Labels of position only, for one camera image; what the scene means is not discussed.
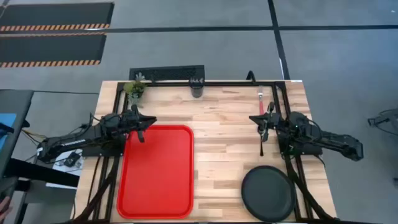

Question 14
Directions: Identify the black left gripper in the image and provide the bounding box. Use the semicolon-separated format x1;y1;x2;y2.
123;104;157;144

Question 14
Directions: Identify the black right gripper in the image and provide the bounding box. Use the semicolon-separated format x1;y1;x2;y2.
249;101;282;143

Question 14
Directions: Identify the red-handled silver fork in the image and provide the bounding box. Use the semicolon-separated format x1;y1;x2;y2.
257;86;265;115

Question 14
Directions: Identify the blue patterned cup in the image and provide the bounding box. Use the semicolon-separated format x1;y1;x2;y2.
189;76;205;99

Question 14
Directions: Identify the black round plate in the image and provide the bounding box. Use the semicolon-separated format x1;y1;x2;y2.
241;165;297;223

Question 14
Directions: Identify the red plastic tray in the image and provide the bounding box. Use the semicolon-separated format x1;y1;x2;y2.
116;124;195;220

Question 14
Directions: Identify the pale green succulent plant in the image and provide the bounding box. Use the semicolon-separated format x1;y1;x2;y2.
127;93;141;108

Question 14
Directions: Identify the spiky green potted plant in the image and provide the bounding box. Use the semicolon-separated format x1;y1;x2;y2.
123;72;147;98

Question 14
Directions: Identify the black keyboard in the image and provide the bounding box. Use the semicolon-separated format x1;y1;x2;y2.
129;64;205;82

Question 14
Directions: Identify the small black device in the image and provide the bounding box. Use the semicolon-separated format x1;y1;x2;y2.
63;151;81;167

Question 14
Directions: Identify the white paper sheet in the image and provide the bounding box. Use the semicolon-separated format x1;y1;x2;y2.
52;148;85;177

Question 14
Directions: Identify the black desk crossbar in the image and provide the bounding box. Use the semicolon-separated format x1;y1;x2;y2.
4;157;80;188

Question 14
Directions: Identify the black hazard-striped floor mat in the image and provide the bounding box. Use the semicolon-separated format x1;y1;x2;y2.
0;33;107;68
0;2;115;32

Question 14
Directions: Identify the dark grey desk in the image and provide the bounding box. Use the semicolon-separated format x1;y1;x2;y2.
0;89;34;180

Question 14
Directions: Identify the blue flat item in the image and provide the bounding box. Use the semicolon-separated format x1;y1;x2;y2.
0;113;17;150

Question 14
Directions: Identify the person's hand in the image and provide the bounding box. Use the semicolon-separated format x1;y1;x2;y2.
0;196;13;222

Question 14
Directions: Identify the black aluminium table frame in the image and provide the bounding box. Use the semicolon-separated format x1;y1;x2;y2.
72;80;341;224

